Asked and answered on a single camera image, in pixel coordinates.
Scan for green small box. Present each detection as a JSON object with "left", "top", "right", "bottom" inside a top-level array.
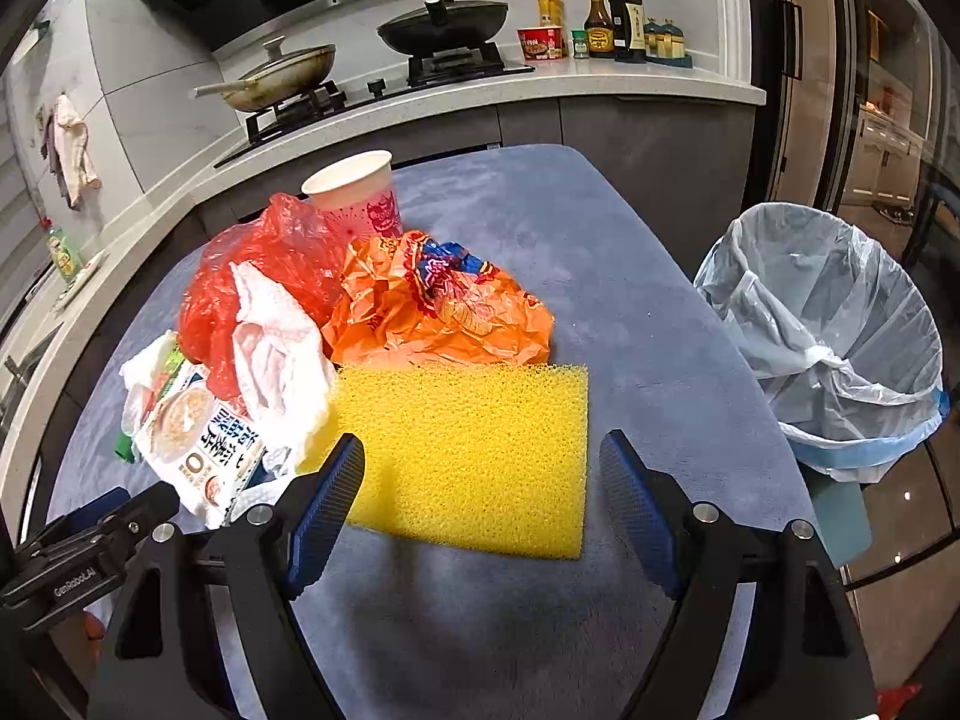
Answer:
[{"left": 114, "top": 433, "right": 137, "bottom": 463}]

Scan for white oatmeal food packet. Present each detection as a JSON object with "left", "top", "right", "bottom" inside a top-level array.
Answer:
[{"left": 121, "top": 330, "right": 290, "bottom": 528}]

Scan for white paper towel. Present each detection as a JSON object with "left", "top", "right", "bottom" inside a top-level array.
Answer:
[{"left": 229, "top": 262, "right": 338, "bottom": 476}]

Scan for yellow sponge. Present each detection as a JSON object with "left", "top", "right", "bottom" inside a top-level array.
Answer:
[{"left": 298, "top": 366, "right": 589, "bottom": 559}]

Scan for orange snack wrapper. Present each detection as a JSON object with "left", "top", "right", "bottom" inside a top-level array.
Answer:
[{"left": 322, "top": 231, "right": 555, "bottom": 369}]

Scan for red plastic bag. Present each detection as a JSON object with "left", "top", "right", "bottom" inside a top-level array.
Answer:
[{"left": 178, "top": 193, "right": 345, "bottom": 405}]

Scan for paper cup with red print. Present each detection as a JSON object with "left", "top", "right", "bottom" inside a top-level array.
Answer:
[{"left": 301, "top": 149, "right": 404, "bottom": 244}]

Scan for trash bin with clear liner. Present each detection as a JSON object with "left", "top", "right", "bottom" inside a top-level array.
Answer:
[{"left": 693, "top": 202, "right": 949, "bottom": 484}]

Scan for white kitchen countertop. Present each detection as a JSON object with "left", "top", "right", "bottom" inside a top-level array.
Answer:
[{"left": 2, "top": 60, "right": 766, "bottom": 536}]

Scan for person's left hand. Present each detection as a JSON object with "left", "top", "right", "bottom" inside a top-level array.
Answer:
[{"left": 83, "top": 611, "right": 106, "bottom": 661}]

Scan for teal stool under bin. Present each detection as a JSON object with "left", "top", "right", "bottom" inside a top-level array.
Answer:
[{"left": 800, "top": 465, "right": 872, "bottom": 567}]

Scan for white plate on counter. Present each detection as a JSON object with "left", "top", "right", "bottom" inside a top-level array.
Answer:
[{"left": 52, "top": 250, "right": 107, "bottom": 314}]

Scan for green dish soap bottle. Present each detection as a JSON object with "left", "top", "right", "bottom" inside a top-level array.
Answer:
[{"left": 41, "top": 216, "right": 85, "bottom": 286}]

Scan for beige frying pan with lid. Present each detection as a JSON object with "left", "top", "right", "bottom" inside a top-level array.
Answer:
[{"left": 190, "top": 36, "right": 337, "bottom": 112}]

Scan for dark grey lower cabinets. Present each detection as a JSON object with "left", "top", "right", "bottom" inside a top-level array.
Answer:
[{"left": 14, "top": 96, "right": 754, "bottom": 535}]

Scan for black gas stove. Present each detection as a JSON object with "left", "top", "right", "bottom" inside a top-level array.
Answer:
[{"left": 213, "top": 43, "right": 534, "bottom": 169}]

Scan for black wok with lid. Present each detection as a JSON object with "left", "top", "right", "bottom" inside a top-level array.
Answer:
[{"left": 377, "top": 0, "right": 509, "bottom": 59}]

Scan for red instant noodle cup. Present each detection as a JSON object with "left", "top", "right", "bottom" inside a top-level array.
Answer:
[{"left": 517, "top": 25, "right": 566, "bottom": 62}]

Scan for small green-lid spice jar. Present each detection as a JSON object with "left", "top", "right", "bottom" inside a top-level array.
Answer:
[{"left": 571, "top": 29, "right": 589, "bottom": 60}]

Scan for glass sliding door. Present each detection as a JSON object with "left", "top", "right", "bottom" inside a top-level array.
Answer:
[{"left": 743, "top": 0, "right": 958, "bottom": 273}]

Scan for brown sauce bottle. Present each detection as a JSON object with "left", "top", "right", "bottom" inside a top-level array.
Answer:
[{"left": 584, "top": 0, "right": 615, "bottom": 59}]

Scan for condiment jar set on tray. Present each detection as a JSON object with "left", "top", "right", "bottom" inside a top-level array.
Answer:
[{"left": 644, "top": 18, "right": 693, "bottom": 68}]

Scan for yellow seasoning packet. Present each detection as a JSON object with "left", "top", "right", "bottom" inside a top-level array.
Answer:
[{"left": 537, "top": 0, "right": 565, "bottom": 28}]

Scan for dark soy sauce bottle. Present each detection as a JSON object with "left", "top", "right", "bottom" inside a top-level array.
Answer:
[{"left": 608, "top": 0, "right": 646, "bottom": 64}]

